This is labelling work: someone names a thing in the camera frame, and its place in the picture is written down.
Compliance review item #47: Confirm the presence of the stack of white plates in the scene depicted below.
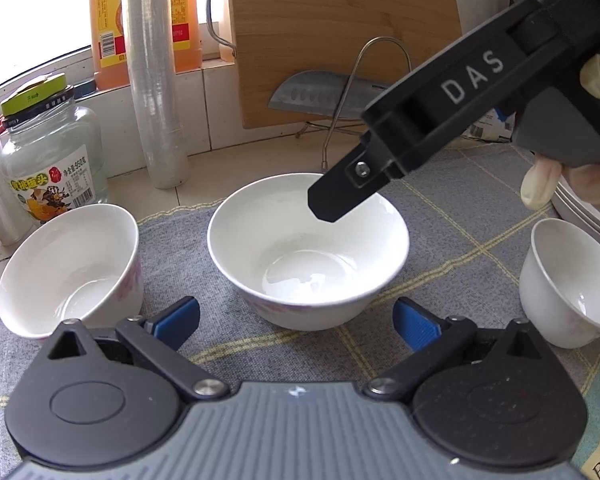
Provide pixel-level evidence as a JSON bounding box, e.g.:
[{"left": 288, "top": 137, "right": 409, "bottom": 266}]
[{"left": 555, "top": 176, "right": 600, "bottom": 241}]

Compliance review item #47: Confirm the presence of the white and blue bag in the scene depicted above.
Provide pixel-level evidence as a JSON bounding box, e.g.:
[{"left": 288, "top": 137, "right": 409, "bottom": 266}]
[{"left": 460, "top": 105, "right": 518, "bottom": 143}]

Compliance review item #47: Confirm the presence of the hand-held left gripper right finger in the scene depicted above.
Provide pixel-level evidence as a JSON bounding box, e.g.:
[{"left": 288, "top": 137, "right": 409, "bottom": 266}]
[{"left": 364, "top": 296, "right": 552, "bottom": 404}]

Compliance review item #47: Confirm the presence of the dark blue small dish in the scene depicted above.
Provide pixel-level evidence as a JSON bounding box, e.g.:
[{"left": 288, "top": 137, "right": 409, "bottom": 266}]
[{"left": 72, "top": 77, "right": 98, "bottom": 100}]

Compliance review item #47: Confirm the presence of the white plate fruit print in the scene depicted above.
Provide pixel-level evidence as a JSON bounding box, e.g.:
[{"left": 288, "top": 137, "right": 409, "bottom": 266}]
[
  {"left": 550, "top": 195, "right": 600, "bottom": 257},
  {"left": 552, "top": 190, "right": 600, "bottom": 248}
]

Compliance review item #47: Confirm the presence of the orange cooking oil jug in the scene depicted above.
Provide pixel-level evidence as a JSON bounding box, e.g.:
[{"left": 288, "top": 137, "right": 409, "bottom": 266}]
[{"left": 87, "top": 0, "right": 203, "bottom": 89}]

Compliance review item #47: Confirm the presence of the white bowl pink floral print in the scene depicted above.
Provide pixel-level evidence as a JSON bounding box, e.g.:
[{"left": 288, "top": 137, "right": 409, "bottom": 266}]
[
  {"left": 207, "top": 172, "right": 411, "bottom": 332},
  {"left": 0, "top": 203, "right": 144, "bottom": 345},
  {"left": 519, "top": 217, "right": 600, "bottom": 349}
]

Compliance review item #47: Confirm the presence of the glass jar yellow green lid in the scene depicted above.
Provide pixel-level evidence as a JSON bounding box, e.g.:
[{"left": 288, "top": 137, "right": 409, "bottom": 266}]
[{"left": 0, "top": 73, "right": 110, "bottom": 227}]

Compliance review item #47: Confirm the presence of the bamboo cutting board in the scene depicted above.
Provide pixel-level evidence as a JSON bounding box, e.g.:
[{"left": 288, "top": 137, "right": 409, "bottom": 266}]
[{"left": 206, "top": 0, "right": 463, "bottom": 131}]

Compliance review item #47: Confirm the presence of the grey checked dish cloth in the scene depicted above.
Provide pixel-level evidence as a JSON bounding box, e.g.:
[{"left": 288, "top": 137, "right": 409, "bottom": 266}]
[{"left": 0, "top": 142, "right": 600, "bottom": 480}]

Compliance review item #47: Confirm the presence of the person's right hand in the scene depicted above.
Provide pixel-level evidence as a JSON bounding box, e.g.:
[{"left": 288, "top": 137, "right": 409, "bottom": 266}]
[{"left": 521, "top": 45, "right": 600, "bottom": 211}]

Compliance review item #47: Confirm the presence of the black handled kitchen knife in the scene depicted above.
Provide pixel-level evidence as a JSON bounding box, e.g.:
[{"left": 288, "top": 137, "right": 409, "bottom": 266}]
[{"left": 267, "top": 71, "right": 381, "bottom": 122}]

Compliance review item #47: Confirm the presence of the steel wire rack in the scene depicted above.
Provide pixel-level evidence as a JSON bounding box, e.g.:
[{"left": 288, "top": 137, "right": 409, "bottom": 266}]
[{"left": 295, "top": 36, "right": 413, "bottom": 172}]

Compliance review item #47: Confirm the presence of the large plastic wrap roll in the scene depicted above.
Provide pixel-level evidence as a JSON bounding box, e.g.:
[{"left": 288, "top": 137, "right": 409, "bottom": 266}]
[{"left": 121, "top": 0, "right": 191, "bottom": 191}]

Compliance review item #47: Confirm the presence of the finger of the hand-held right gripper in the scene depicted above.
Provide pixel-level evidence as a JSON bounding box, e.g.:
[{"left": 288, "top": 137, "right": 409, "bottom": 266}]
[{"left": 307, "top": 140, "right": 397, "bottom": 224}]

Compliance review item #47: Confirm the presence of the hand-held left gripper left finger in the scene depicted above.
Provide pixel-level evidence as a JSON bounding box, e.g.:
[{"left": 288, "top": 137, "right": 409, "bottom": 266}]
[{"left": 47, "top": 296, "right": 231, "bottom": 404}]

